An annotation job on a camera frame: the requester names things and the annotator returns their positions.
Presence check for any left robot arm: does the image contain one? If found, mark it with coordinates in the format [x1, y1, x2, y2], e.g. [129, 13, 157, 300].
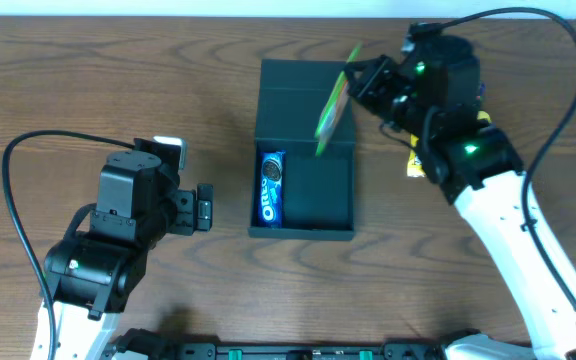
[31, 136, 214, 359]

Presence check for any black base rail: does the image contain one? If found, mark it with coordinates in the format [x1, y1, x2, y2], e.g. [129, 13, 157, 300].
[100, 329, 445, 360]

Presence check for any black gift box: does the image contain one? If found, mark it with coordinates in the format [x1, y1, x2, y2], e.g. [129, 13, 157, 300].
[248, 59, 356, 242]

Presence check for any blue Oreo cookie pack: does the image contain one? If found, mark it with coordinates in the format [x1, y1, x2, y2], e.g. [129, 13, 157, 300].
[258, 151, 285, 228]

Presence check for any yellow Hacks candy bag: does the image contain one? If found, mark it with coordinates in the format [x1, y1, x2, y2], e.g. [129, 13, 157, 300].
[406, 110, 491, 178]

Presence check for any green Haribo gummy bag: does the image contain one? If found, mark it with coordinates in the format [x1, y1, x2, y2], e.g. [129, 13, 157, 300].
[315, 70, 348, 157]

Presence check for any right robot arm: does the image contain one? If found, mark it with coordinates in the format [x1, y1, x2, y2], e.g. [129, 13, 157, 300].
[344, 34, 576, 359]

